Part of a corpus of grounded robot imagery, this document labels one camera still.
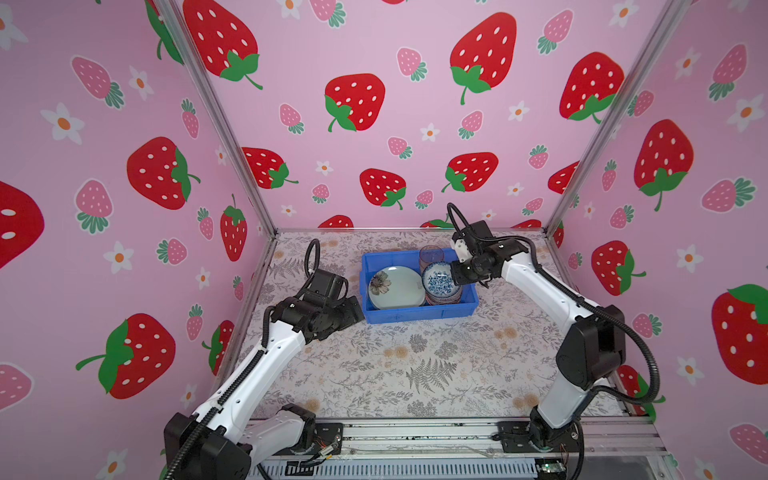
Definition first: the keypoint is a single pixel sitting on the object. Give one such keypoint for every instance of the pink transparent cup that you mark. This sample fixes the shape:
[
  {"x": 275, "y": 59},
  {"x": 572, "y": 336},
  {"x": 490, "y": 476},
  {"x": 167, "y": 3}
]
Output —
[{"x": 429, "y": 255}]

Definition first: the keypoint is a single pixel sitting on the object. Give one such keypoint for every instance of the blue plastic bin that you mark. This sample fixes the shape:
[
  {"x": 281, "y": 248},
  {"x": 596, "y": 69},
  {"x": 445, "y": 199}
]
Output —
[{"x": 373, "y": 263}]

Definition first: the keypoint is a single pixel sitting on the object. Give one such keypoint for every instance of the dark striped bottom bowl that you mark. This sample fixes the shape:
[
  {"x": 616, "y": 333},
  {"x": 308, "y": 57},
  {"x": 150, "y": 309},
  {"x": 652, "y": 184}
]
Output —
[{"x": 448, "y": 300}]

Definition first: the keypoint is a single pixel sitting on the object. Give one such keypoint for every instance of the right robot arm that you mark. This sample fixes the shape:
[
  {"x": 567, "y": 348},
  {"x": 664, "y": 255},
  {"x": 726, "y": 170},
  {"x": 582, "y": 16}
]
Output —
[{"x": 593, "y": 346}]

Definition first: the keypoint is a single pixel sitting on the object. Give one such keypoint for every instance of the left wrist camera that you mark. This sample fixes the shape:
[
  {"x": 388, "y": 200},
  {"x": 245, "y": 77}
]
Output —
[{"x": 325, "y": 286}]

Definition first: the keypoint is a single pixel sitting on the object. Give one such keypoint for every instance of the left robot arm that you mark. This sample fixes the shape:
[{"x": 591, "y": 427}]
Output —
[{"x": 210, "y": 443}]

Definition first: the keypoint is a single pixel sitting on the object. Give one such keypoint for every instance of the green flower plate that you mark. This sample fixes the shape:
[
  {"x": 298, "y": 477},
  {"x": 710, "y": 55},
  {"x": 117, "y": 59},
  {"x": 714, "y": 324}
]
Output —
[{"x": 396, "y": 287}]

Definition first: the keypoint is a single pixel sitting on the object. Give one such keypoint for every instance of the green lit circuit board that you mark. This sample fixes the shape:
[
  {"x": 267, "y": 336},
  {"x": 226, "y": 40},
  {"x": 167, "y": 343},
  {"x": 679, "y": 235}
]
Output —
[{"x": 550, "y": 469}]

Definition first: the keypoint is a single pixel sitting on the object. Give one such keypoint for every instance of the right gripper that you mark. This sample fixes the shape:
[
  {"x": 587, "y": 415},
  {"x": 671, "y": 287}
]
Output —
[{"x": 458, "y": 276}]

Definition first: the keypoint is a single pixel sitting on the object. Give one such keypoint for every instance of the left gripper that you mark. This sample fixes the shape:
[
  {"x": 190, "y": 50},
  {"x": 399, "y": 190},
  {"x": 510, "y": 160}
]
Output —
[{"x": 351, "y": 310}]

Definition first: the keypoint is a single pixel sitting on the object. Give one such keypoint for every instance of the blue floral small bowl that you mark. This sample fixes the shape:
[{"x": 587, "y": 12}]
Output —
[{"x": 438, "y": 280}]

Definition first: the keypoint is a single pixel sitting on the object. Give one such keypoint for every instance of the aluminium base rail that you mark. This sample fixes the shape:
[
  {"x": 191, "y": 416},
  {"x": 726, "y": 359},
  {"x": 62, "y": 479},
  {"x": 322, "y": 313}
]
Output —
[{"x": 465, "y": 448}]

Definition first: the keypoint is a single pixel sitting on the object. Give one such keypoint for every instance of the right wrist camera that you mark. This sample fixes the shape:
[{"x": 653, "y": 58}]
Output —
[{"x": 472, "y": 239}]

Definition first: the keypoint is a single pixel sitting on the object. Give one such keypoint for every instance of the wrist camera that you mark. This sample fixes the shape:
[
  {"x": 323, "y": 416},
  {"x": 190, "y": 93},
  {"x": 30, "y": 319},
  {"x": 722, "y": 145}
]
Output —
[
  {"x": 325, "y": 286},
  {"x": 472, "y": 239}
]

